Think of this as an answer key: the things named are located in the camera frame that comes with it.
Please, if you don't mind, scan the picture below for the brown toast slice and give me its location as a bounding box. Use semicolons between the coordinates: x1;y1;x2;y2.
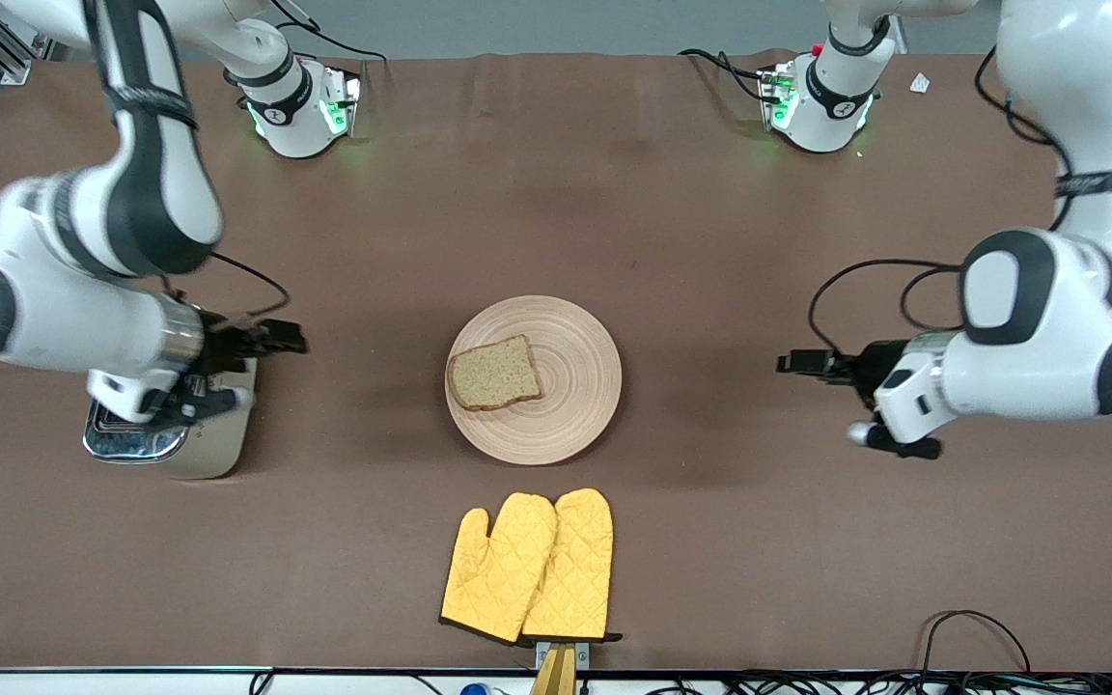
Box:
447;334;545;413

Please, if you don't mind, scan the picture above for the round wooden plate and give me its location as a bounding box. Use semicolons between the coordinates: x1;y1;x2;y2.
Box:
444;294;624;467

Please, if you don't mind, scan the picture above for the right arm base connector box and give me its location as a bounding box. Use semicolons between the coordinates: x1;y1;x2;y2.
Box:
318;62;366;138

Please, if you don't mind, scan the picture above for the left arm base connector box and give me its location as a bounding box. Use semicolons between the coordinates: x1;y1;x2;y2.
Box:
756;60;800;132

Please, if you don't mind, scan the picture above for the cream and chrome toaster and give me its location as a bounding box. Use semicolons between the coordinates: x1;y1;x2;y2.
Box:
83;357;259;481

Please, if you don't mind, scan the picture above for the brown table cover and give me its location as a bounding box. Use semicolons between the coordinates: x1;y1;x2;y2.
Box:
0;50;1112;673

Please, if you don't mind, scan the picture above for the yellow quilted oven mitt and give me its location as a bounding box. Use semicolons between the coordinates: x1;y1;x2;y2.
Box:
520;487;624;645
438;492;559;646

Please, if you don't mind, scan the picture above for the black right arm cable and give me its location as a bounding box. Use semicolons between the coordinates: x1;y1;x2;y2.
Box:
162;249;292;321

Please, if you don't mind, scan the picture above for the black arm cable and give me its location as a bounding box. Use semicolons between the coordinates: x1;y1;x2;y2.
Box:
162;249;292;321
806;46;1076;360

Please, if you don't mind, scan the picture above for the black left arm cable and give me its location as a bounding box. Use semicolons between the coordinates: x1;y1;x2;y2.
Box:
806;46;1076;360

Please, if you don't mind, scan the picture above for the looped black cable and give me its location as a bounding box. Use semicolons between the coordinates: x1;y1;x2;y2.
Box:
920;609;1033;677

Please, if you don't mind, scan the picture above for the black right base cable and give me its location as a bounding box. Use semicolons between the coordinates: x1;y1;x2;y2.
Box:
266;0;389;67

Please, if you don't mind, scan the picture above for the black base cable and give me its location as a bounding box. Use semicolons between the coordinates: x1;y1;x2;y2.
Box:
266;0;389;67
678;47;771;103

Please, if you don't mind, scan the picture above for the black left base cable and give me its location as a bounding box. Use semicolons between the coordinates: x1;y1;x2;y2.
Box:
678;47;771;103

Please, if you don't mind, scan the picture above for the small metal bracket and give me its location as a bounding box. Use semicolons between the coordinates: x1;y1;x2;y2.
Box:
534;639;592;673

